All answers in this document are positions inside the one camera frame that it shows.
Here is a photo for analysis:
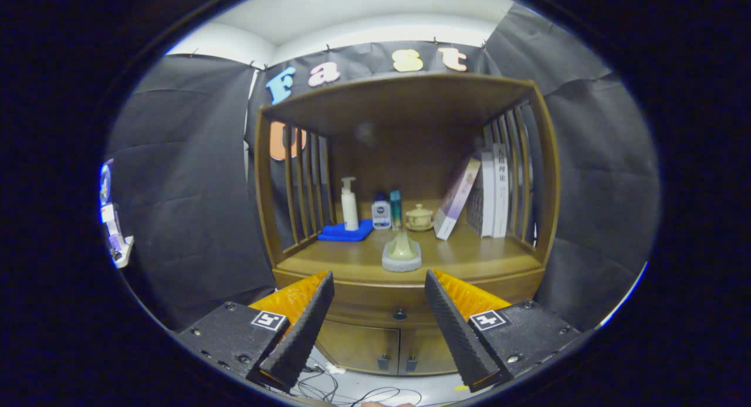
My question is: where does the pink purple book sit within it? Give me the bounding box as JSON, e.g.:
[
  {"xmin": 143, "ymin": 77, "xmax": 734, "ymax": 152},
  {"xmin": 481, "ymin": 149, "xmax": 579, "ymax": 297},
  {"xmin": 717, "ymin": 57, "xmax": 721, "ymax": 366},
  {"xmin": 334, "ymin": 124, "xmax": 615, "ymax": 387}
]
[{"xmin": 434, "ymin": 158, "xmax": 482, "ymax": 241}]

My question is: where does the white bottle with blue cap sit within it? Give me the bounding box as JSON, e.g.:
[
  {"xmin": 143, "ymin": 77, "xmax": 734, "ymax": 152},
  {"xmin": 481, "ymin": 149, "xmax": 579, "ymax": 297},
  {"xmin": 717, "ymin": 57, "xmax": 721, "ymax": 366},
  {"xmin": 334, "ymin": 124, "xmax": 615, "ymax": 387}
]
[{"xmin": 371, "ymin": 192, "xmax": 392, "ymax": 230}]

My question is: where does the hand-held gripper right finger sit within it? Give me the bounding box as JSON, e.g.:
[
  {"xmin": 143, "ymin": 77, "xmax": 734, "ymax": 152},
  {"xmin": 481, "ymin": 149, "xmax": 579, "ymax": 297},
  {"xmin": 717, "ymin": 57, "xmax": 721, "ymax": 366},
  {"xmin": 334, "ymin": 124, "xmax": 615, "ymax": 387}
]
[{"xmin": 424, "ymin": 269, "xmax": 581, "ymax": 394}]

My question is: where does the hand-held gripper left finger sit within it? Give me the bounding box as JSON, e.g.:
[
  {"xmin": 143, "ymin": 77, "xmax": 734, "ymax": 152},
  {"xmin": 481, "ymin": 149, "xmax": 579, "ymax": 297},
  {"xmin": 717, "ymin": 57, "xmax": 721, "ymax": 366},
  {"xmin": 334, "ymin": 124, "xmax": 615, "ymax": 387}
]
[{"xmin": 176, "ymin": 271, "xmax": 336, "ymax": 394}]

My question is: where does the wooden cabinet door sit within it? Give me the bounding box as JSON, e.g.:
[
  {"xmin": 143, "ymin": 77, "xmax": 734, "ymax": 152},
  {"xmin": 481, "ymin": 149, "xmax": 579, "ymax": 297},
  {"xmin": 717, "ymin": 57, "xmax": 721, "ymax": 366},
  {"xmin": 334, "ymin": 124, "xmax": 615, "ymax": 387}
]
[
  {"xmin": 399, "ymin": 325, "xmax": 459, "ymax": 377},
  {"xmin": 316, "ymin": 318, "xmax": 401, "ymax": 375}
]

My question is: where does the wooden countertop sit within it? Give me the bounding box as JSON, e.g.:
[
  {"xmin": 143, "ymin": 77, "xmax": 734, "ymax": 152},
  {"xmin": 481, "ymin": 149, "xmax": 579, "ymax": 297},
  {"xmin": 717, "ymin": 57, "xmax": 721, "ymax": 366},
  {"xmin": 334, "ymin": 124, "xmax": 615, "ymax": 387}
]
[{"xmin": 282, "ymin": 199, "xmax": 542, "ymax": 284}]

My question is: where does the wooden cabinet with slatted hutch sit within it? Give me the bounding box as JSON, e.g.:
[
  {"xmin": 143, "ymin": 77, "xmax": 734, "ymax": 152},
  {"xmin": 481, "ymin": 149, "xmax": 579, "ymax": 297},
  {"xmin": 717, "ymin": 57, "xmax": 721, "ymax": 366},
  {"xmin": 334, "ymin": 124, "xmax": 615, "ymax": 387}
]
[{"xmin": 254, "ymin": 73, "xmax": 561, "ymax": 377}]

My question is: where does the blue folded cloth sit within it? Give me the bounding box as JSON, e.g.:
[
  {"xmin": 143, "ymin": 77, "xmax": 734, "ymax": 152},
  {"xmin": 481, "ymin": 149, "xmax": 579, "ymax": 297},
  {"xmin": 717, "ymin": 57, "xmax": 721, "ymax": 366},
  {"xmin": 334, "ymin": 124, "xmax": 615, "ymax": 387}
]
[{"xmin": 317, "ymin": 219, "xmax": 374, "ymax": 243}]

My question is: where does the wooden drawer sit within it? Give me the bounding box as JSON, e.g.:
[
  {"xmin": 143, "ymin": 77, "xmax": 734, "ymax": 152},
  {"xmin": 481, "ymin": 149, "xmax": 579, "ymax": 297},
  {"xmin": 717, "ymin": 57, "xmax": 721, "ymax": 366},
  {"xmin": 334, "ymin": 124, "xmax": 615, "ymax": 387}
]
[{"xmin": 273, "ymin": 269, "xmax": 543, "ymax": 328}]

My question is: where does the white book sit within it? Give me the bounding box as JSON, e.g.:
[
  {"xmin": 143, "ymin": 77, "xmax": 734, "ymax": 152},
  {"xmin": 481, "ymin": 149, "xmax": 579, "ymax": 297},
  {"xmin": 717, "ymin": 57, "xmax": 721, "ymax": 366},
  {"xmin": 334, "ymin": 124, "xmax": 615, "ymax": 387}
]
[{"xmin": 492, "ymin": 143, "xmax": 510, "ymax": 239}]

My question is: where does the beige lidded tea cup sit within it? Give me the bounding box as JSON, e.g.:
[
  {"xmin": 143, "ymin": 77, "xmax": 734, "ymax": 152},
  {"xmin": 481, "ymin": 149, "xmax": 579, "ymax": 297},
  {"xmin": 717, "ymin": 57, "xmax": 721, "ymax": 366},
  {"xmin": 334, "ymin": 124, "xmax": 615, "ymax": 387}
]
[{"xmin": 405, "ymin": 203, "xmax": 435, "ymax": 232}]

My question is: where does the white pump bottle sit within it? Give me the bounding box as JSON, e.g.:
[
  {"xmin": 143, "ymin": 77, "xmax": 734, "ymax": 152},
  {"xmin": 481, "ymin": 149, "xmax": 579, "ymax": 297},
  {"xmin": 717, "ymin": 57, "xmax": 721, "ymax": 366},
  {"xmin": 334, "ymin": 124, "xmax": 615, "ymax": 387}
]
[{"xmin": 341, "ymin": 177, "xmax": 360, "ymax": 232}]

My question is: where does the book with patterned cover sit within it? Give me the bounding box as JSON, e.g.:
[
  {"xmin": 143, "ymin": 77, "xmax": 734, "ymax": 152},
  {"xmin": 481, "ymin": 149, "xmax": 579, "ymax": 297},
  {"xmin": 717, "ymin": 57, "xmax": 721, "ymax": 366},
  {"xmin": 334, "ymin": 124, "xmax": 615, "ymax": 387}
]
[{"xmin": 467, "ymin": 152, "xmax": 496, "ymax": 238}]

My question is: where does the white shelf with colourful items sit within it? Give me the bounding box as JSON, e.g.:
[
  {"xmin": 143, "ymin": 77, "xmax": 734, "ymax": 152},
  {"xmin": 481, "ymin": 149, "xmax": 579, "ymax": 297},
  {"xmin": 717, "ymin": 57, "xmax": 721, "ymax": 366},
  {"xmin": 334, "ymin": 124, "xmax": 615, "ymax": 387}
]
[{"xmin": 99, "ymin": 158, "xmax": 136, "ymax": 270}]

